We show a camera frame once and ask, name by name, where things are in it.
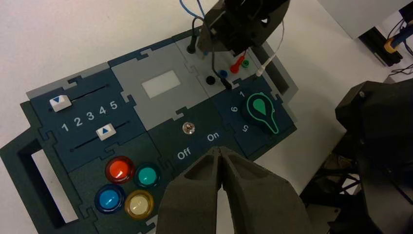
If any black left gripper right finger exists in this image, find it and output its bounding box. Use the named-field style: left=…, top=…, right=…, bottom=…
left=221, top=147, right=314, bottom=234

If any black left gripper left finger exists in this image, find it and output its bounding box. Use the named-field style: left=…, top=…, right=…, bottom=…
left=155, top=147, right=223, bottom=234

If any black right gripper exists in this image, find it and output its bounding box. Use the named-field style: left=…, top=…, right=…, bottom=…
left=197, top=0, right=291, bottom=56

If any blue wire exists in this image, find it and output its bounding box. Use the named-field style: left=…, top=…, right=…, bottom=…
left=179, top=0, right=208, bottom=20

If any green push button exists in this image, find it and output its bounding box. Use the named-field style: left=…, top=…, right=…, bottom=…
left=133, top=162, right=162, bottom=190

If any yellow push button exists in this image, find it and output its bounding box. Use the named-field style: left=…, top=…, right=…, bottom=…
left=124, top=190, right=155, bottom=221

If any red push button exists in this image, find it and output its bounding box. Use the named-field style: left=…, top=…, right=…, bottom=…
left=105, top=156, right=136, bottom=185

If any blue push button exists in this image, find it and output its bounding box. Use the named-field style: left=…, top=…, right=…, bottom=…
left=94, top=184, right=127, bottom=215

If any black rotary knob green outline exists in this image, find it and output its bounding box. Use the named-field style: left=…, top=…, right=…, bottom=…
left=241, top=92, right=280, bottom=136

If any dark blue grey control box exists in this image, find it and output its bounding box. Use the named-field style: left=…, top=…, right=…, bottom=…
left=0, top=27, right=299, bottom=234

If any white display window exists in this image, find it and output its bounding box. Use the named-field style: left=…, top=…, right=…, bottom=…
left=141, top=70, right=181, bottom=99

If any white slider knob up arrow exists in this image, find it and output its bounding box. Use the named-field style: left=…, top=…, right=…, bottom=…
left=95, top=123, right=117, bottom=141

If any black equipment block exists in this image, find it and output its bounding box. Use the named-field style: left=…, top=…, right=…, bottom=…
left=358, top=26, right=404, bottom=67

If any white slider knob down arrow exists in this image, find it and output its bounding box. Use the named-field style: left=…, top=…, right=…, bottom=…
left=49, top=95, right=73, bottom=113

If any red wire with plug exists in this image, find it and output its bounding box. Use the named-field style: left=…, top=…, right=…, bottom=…
left=229, top=51, right=247, bottom=74

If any white wire with plug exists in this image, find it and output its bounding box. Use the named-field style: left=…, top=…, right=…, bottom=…
left=256, top=19, right=285, bottom=78

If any black wire with plugs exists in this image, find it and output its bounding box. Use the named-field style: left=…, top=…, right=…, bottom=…
left=187, top=16, right=233, bottom=90

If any yellow cable connector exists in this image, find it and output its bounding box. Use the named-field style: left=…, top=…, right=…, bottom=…
left=384, top=36, right=402, bottom=54

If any black cable bundle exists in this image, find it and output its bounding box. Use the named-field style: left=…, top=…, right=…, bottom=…
left=386, top=61, right=413, bottom=77

